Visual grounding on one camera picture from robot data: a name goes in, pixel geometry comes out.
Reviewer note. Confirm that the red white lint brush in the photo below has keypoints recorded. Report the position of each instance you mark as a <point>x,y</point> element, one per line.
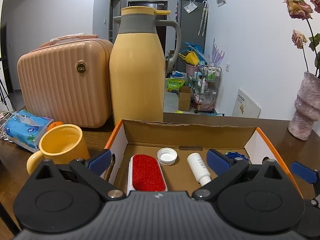
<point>145,175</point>

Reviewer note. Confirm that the blue tissue pack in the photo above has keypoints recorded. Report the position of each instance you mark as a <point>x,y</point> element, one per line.
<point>26,129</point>

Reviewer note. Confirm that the blue bottle cap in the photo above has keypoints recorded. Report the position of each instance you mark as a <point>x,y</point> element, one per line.
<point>233,155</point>

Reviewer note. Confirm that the wire storage cart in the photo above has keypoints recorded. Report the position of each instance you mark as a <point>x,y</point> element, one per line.
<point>206,84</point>

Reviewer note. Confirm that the peach ribbed suitcase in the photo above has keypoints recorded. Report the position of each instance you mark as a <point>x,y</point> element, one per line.
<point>68,80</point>

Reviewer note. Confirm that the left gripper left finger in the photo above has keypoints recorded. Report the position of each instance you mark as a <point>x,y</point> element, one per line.
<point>88,172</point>

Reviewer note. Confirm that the white bottle cap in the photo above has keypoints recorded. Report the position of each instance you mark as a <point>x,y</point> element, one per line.
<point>167,156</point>

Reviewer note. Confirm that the yellow thermos jug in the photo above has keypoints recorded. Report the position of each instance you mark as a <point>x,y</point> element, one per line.
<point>138,66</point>

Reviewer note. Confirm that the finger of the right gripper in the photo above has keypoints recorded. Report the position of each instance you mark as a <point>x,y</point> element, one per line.
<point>309,175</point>

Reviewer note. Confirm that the grey refrigerator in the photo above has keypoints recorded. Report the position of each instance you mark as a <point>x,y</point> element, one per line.
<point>189,16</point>

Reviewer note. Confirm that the pink textured vase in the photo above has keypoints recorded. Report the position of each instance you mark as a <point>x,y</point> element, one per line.
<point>307,108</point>

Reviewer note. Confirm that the yellow mug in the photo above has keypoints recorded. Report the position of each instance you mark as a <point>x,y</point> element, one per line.
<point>61,144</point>

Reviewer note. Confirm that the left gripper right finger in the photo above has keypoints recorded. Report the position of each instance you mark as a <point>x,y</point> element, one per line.
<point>227,170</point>

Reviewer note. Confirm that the orange fruit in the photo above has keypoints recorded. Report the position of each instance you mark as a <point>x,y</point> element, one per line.
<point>54,124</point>

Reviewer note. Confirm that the white spray bottle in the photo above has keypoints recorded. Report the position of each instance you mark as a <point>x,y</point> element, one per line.
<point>199,169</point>

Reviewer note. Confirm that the red cardboard box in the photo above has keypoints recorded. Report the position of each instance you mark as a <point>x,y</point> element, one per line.
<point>130,138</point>

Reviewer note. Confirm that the camera tripod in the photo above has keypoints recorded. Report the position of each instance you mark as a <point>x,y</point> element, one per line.
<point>5,97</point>

